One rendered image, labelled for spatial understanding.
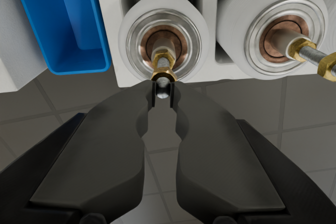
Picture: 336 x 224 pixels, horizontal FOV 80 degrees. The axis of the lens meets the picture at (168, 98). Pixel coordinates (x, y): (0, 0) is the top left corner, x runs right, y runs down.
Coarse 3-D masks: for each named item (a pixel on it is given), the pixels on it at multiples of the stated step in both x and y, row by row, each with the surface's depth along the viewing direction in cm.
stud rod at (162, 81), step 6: (162, 60) 16; (162, 66) 15; (168, 66) 16; (162, 78) 13; (156, 84) 13; (162, 84) 12; (168, 84) 13; (156, 90) 12; (162, 90) 12; (168, 90) 12; (162, 96) 13
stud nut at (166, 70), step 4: (156, 68) 14; (160, 68) 14; (164, 68) 14; (168, 68) 14; (152, 72) 14; (156, 72) 13; (160, 72) 13; (164, 72) 13; (168, 72) 13; (172, 72) 14; (152, 76) 13; (156, 76) 13; (160, 76) 13; (164, 76) 13; (168, 76) 13; (172, 76) 13; (176, 76) 14; (152, 80) 14; (172, 80) 14; (176, 80) 14
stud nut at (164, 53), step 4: (156, 52) 17; (160, 52) 17; (164, 52) 16; (168, 52) 17; (156, 56) 17; (160, 56) 17; (164, 56) 17; (168, 56) 17; (172, 56) 17; (156, 60) 17; (168, 60) 17; (172, 60) 17; (152, 64) 17; (156, 64) 17; (172, 64) 17
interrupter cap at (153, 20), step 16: (144, 16) 18; (160, 16) 19; (176, 16) 19; (128, 32) 19; (144, 32) 19; (160, 32) 20; (176, 32) 19; (192, 32) 19; (128, 48) 20; (144, 48) 20; (176, 48) 20; (192, 48) 20; (144, 64) 21; (176, 64) 21; (192, 64) 21
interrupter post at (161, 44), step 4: (156, 40) 20; (160, 40) 19; (164, 40) 19; (168, 40) 19; (156, 44) 18; (160, 44) 18; (164, 44) 18; (168, 44) 18; (172, 44) 19; (152, 48) 19; (156, 48) 17; (160, 48) 17; (164, 48) 17; (168, 48) 17; (172, 48) 18; (152, 52) 18; (172, 52) 18; (152, 56) 18; (152, 60) 18
